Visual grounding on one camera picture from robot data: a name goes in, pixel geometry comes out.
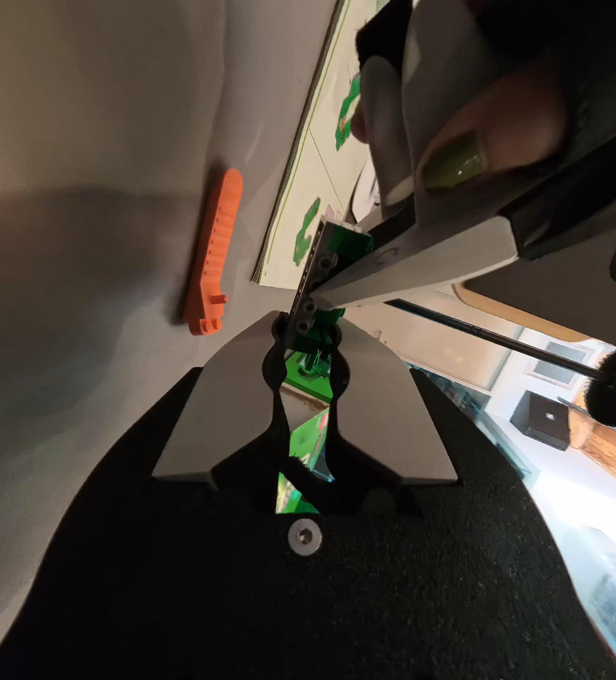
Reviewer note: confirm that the open instruction booklet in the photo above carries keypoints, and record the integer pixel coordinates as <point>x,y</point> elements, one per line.
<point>308,175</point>

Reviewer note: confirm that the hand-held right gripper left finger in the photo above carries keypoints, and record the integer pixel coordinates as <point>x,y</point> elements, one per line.
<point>223,414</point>

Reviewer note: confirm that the green toy brick assembly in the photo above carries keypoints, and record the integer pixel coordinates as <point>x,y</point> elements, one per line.
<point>313,276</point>

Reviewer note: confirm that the orange brick separator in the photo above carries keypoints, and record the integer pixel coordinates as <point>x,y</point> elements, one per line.
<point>217,255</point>

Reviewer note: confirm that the black square box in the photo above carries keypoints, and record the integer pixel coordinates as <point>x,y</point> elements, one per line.
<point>541,419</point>

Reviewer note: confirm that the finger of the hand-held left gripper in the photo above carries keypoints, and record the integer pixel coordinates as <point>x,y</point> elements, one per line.
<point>435,260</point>

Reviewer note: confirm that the person's left hand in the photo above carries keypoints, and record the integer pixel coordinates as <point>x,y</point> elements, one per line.
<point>509,127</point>

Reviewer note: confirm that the grey desk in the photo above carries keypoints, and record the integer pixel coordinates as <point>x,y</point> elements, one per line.
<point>100,159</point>

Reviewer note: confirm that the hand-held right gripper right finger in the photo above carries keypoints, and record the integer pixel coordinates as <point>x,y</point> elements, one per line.
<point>393,419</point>

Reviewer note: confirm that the black rod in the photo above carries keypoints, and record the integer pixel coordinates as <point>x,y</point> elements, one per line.
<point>499,340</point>

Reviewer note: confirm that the green toy box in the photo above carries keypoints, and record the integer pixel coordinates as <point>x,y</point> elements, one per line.
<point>308,441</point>

